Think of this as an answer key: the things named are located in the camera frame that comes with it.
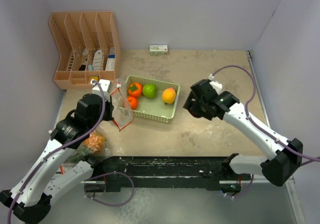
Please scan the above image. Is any small white green box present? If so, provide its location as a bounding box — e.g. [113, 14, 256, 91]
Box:
[149, 45, 168, 55]

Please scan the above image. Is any white blue box in organizer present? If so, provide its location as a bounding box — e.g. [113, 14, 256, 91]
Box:
[105, 47, 116, 71]

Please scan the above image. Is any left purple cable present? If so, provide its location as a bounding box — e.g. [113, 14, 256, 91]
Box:
[6, 80, 106, 224]

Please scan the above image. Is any toy pineapple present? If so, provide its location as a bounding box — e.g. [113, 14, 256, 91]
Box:
[67, 131, 106, 164]

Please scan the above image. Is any pink desk organizer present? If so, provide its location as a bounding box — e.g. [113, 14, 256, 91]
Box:
[49, 11, 121, 90]

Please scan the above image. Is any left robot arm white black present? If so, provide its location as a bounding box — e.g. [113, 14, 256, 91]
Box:
[0, 94, 114, 224]

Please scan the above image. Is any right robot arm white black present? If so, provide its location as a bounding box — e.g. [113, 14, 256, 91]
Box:
[183, 79, 303, 187]

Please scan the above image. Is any dark red toy apple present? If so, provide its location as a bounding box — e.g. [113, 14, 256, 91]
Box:
[189, 111, 202, 118]

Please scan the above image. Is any white tube in organizer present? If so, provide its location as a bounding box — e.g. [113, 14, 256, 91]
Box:
[92, 49, 103, 71]

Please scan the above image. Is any yellow block in organizer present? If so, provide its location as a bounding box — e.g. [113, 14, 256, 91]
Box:
[89, 76, 99, 81]

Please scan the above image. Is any green toy lime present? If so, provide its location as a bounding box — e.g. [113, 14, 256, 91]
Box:
[142, 84, 157, 98]

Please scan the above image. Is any yellow orange toy fruit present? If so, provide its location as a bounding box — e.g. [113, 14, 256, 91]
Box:
[161, 87, 177, 104]

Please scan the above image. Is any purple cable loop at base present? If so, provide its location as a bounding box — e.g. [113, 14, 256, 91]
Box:
[83, 171, 136, 207]

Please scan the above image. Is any green plastic basket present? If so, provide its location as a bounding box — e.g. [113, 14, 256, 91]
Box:
[125, 75, 181, 123]

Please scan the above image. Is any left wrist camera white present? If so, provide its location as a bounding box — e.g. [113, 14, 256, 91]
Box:
[90, 79, 112, 99]

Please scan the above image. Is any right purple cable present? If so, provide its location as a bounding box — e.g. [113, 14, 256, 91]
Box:
[212, 64, 320, 164]

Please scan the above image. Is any clear zip bag orange zipper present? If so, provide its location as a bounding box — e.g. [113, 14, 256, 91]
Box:
[60, 126, 112, 174]

